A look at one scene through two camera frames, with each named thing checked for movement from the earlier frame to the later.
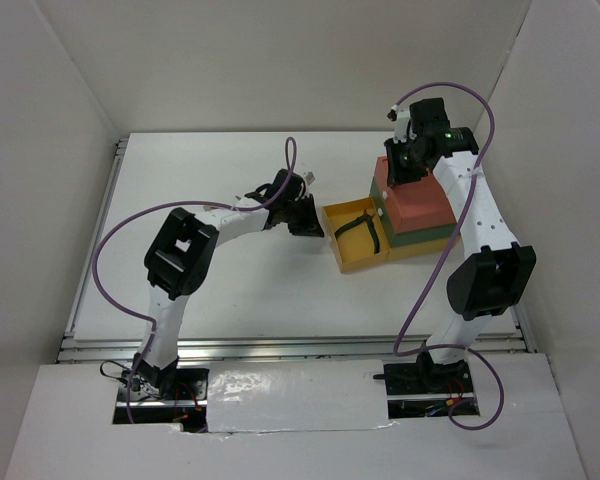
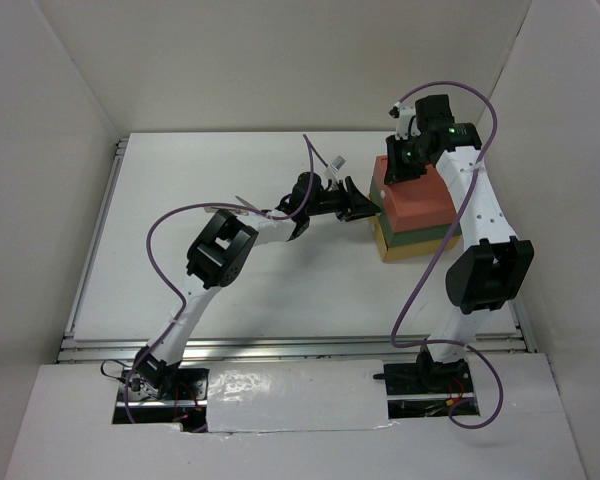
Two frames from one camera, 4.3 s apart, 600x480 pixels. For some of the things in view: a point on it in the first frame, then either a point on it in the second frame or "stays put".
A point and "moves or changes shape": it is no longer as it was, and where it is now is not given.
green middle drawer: [398, 239] stays put
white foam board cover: [296, 395] stays put
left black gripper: [311, 225] to [360, 207]
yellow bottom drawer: [354, 248] moves or changes shape
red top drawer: [416, 204] stays put
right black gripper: [395, 174] stays put
